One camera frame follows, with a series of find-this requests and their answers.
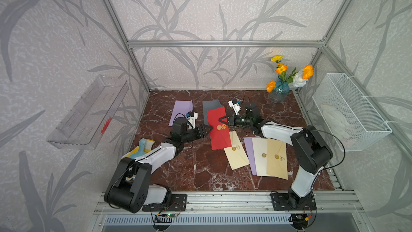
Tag lilac envelope with gold seal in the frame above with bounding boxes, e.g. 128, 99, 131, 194
169, 101, 193, 126

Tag right small circuit board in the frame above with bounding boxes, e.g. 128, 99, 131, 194
289, 213, 312, 232

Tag pale yellow envelope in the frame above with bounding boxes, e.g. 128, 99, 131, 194
224, 131, 250, 170

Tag cream white envelope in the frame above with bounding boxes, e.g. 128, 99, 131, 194
252, 138, 269, 177

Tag white cloth in basket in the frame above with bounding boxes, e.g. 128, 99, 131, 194
320, 104, 354, 148

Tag white wire basket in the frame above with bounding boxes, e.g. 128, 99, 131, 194
312, 73, 392, 151

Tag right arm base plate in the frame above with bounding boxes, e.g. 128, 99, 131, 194
270, 191, 317, 211

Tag grey envelope with gold seal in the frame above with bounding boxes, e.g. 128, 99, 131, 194
202, 100, 222, 125

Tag clear acrylic wall shelf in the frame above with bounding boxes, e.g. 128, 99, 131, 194
46, 75, 129, 150

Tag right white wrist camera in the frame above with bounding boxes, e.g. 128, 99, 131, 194
228, 98, 241, 116

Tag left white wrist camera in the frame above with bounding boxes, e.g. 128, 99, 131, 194
185, 111, 198, 130

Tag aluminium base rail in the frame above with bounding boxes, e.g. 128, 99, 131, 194
93, 191, 365, 215

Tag horizontal aluminium frame bar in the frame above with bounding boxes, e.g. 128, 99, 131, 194
127, 40, 323, 48

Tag tan kraft envelope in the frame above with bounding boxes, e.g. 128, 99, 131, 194
267, 139, 288, 180

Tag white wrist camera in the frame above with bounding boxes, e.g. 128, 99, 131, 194
228, 98, 241, 116
185, 111, 198, 130

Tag red envelope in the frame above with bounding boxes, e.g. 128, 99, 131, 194
208, 107, 231, 150

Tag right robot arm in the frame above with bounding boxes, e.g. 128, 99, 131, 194
218, 102, 333, 208

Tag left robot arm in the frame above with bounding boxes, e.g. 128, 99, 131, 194
104, 118, 213, 213

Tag blue glass vase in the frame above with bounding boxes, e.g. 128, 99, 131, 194
266, 80, 290, 103

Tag orange and yellow flowers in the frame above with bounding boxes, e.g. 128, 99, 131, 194
266, 55, 314, 93

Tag left green circuit board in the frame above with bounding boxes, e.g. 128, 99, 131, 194
156, 213, 180, 219

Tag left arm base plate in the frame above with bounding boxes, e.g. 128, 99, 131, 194
142, 193, 188, 213

